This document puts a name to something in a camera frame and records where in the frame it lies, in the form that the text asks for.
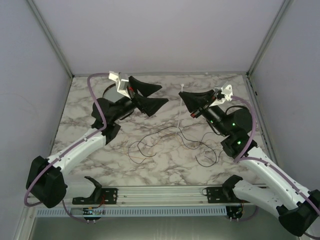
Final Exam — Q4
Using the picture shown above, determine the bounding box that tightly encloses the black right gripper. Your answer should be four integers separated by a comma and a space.
178, 89, 231, 137

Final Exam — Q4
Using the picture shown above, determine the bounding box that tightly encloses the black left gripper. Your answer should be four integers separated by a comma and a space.
110, 76, 169, 122

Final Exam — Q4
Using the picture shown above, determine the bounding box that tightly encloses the black wire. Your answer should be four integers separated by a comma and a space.
127, 126, 218, 168

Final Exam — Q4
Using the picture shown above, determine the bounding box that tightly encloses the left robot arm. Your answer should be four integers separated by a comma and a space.
24, 72, 169, 208

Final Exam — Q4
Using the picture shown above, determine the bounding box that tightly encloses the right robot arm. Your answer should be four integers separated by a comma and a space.
179, 90, 320, 237

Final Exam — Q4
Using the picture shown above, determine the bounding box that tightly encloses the round brown-rimmed white dish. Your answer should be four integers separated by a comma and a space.
102, 83, 123, 103

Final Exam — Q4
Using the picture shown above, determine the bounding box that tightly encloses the right controller board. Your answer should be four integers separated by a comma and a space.
226, 202, 246, 222

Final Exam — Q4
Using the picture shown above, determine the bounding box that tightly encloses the controller board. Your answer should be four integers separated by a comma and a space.
226, 202, 246, 222
82, 207, 106, 224

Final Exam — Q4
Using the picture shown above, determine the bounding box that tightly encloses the left controller board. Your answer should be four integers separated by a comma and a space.
82, 207, 106, 224

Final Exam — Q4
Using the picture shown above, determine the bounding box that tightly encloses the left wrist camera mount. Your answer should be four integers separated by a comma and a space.
108, 71, 130, 98

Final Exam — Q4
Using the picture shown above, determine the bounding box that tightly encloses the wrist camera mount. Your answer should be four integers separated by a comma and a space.
108, 71, 130, 98
211, 83, 233, 106

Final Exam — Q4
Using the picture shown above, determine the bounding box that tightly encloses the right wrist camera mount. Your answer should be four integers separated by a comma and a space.
211, 83, 233, 106

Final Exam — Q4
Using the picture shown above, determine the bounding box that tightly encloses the right aluminium frame rail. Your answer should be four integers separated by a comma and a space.
242, 73, 282, 167

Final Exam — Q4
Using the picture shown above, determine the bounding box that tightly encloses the aluminium frame rail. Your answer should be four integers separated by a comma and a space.
242, 73, 282, 167
72, 71, 250, 77

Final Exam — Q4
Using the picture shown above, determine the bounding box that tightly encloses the aluminium back frame rail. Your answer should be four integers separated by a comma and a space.
72, 71, 250, 77

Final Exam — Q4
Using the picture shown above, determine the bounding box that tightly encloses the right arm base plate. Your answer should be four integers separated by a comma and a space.
200, 186, 249, 204

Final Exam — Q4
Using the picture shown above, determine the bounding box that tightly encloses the front aluminium rail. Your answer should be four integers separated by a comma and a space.
23, 183, 303, 207

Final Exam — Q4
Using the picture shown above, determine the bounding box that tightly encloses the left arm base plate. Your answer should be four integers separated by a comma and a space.
72, 187, 118, 205

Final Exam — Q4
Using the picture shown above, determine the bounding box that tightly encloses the right aluminium frame post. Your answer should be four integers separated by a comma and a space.
246, 0, 294, 79

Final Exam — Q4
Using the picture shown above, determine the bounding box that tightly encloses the aluminium frame post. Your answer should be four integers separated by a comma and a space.
26, 0, 74, 79
246, 0, 294, 79

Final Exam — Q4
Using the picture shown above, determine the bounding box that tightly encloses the left aluminium frame post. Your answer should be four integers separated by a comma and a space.
26, 0, 74, 79

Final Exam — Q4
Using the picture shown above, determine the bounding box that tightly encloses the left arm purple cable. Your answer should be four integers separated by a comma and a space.
23, 72, 111, 225

